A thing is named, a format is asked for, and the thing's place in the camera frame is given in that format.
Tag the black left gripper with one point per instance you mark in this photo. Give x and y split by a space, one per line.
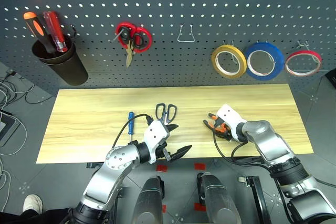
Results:
163 150

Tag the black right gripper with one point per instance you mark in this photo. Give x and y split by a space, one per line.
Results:
227 134

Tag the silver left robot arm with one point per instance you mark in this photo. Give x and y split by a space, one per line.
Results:
115 161

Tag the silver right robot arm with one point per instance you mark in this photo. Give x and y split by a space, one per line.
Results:
273 142

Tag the red floor tape mark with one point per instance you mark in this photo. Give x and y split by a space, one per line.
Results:
200 166
163 208
199 207
162 168

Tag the yellow tape roll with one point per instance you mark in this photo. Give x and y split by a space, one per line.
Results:
215 64

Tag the dark grey perforated pegboard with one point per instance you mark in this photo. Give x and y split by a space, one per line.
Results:
168 77

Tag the metal tape hook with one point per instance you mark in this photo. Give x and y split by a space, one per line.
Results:
233 55
304 45
270 55

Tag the blue tape roll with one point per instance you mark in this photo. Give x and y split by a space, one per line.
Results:
278 54

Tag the red tape roll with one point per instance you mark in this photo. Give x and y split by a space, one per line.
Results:
302 53

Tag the small black pegboard hook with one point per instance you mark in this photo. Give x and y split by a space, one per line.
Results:
73 31

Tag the dark rounded robot leg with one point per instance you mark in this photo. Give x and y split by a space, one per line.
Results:
218 200
147 203

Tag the metal scissors hook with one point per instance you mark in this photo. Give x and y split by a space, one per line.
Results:
115 37

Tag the black box on floor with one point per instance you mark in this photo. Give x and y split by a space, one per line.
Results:
331 78

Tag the black cup holder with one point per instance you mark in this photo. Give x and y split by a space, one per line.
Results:
68 68

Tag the black trouser leg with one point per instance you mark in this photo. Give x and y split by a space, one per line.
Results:
39 216

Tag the white shoe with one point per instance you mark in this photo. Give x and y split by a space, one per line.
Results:
32 203

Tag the black flat floor device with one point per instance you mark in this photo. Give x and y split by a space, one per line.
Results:
8 129

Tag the orange and black screwdriver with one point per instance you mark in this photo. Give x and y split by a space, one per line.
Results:
36 28

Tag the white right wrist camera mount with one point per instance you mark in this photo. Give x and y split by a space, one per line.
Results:
231 116

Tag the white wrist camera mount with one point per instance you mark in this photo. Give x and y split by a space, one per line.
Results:
231 116
155 134

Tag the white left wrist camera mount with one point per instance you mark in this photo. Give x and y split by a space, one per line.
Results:
155 134

